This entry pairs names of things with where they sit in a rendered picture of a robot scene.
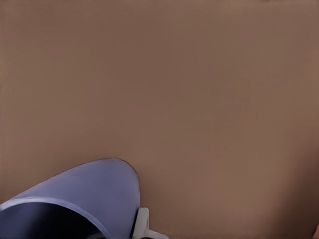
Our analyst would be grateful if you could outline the blue cup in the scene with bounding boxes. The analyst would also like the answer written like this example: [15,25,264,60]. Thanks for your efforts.
[0,157,141,239]

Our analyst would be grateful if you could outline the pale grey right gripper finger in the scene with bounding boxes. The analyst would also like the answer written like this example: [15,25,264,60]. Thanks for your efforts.
[131,207,170,239]

